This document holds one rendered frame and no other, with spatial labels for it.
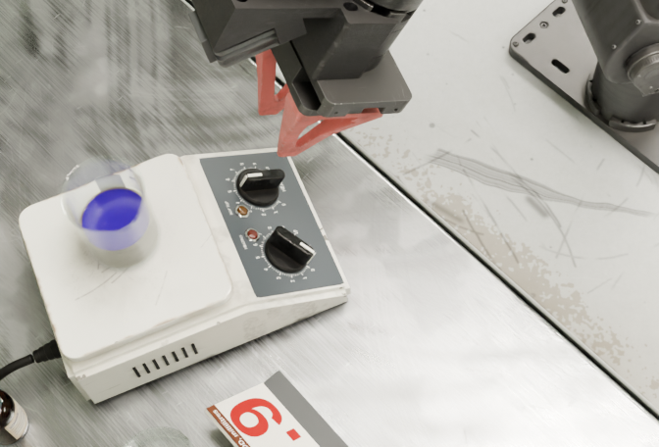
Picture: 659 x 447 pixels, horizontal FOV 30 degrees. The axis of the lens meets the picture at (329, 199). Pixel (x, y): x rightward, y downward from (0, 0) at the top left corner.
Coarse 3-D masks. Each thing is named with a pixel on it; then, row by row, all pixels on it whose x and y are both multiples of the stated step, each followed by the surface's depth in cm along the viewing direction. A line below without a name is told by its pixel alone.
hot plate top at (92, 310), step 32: (160, 160) 85; (160, 192) 84; (192, 192) 84; (32, 224) 84; (64, 224) 84; (192, 224) 83; (32, 256) 83; (64, 256) 82; (160, 256) 82; (192, 256) 82; (64, 288) 81; (96, 288) 81; (128, 288) 81; (160, 288) 81; (192, 288) 81; (224, 288) 81; (64, 320) 80; (96, 320) 80; (128, 320) 80; (160, 320) 80; (64, 352) 80; (96, 352) 80
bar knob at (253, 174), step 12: (240, 180) 88; (252, 180) 86; (264, 180) 87; (276, 180) 88; (240, 192) 87; (252, 192) 87; (264, 192) 88; (276, 192) 88; (252, 204) 87; (264, 204) 87
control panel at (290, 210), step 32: (224, 160) 89; (256, 160) 90; (224, 192) 87; (288, 192) 89; (256, 224) 86; (288, 224) 88; (256, 256) 85; (320, 256) 87; (256, 288) 83; (288, 288) 84
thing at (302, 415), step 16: (272, 384) 86; (288, 384) 86; (224, 400) 83; (272, 400) 86; (288, 400) 86; (304, 400) 86; (208, 416) 82; (288, 416) 85; (304, 416) 85; (320, 416) 85; (224, 432) 81; (304, 432) 85; (320, 432) 85
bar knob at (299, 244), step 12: (276, 228) 85; (276, 240) 85; (288, 240) 84; (300, 240) 85; (276, 252) 85; (288, 252) 85; (300, 252) 85; (312, 252) 85; (276, 264) 85; (288, 264) 85; (300, 264) 85
